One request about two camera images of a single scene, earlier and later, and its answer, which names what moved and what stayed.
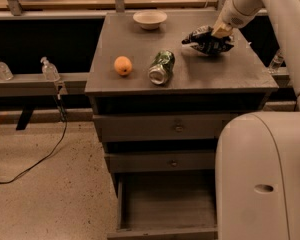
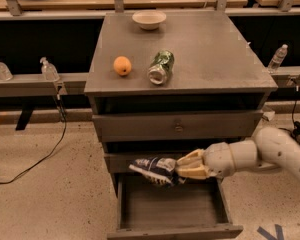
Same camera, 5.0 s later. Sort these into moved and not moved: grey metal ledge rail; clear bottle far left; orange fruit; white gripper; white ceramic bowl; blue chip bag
Moved: white gripper; blue chip bag
Not moved: white ceramic bowl; orange fruit; clear bottle far left; grey metal ledge rail
